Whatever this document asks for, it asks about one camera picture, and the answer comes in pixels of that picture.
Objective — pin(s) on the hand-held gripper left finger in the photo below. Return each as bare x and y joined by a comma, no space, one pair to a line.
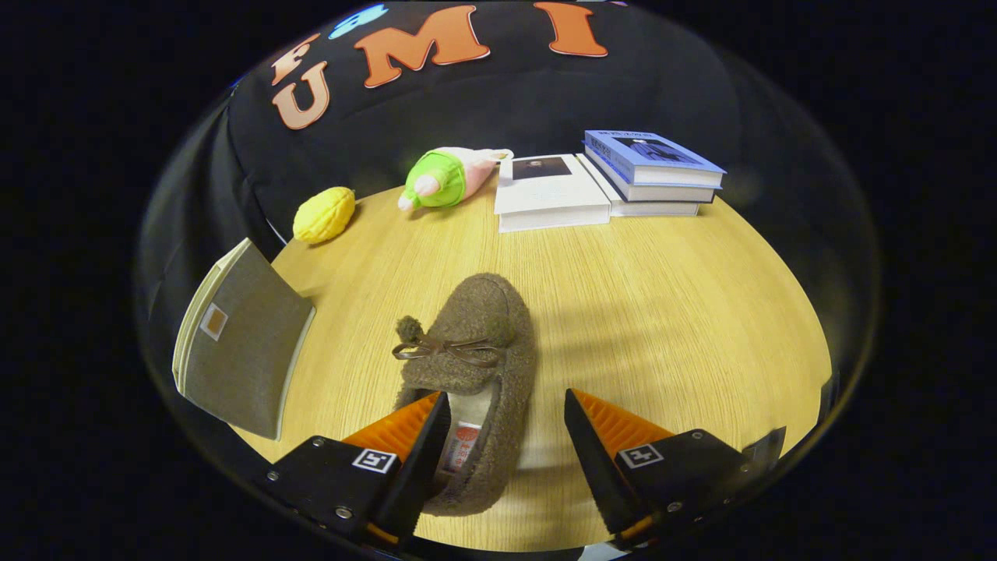
420,467

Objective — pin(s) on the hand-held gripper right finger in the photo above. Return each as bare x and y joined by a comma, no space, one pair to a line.
596,467

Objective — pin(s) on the brown fuzzy shoe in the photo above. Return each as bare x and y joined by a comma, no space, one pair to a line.
483,319

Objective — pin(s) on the grey fabric storage box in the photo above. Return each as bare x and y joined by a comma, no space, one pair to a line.
245,351

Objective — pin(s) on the yellow bun-shaped plush toy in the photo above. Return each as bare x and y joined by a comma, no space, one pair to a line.
323,216

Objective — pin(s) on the white book with portrait cover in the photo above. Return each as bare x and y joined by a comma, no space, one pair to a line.
549,199

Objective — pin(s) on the thin blue-edged book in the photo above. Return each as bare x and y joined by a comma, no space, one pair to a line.
670,195

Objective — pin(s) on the green and pink plush toy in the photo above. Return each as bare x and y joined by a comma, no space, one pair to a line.
440,179

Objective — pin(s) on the blue book with photo cover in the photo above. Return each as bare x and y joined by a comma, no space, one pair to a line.
654,152

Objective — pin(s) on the black backdrop cloth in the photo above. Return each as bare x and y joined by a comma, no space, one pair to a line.
498,101

